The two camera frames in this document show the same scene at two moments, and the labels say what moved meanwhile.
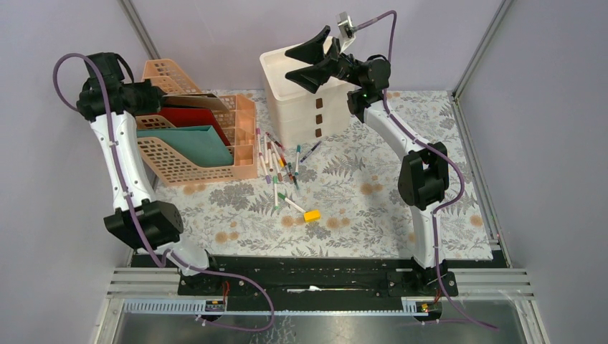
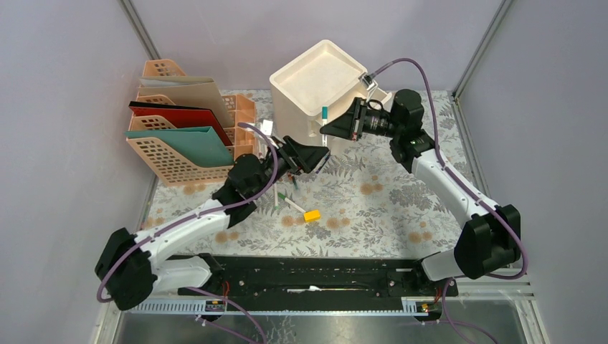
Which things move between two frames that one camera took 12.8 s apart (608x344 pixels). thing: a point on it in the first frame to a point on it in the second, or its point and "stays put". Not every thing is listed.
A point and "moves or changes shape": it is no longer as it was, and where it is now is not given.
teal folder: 201,145 stays put
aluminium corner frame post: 138,27 stays put
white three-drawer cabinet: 297,115 moves or changes shape
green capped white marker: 291,203 stays put
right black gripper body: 345,68 to 371,122
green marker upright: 274,180 stays put
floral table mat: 334,195 stays put
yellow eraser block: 311,216 stays put
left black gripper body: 145,96 to 290,163
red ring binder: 191,117 stays put
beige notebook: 202,100 moves or changes shape
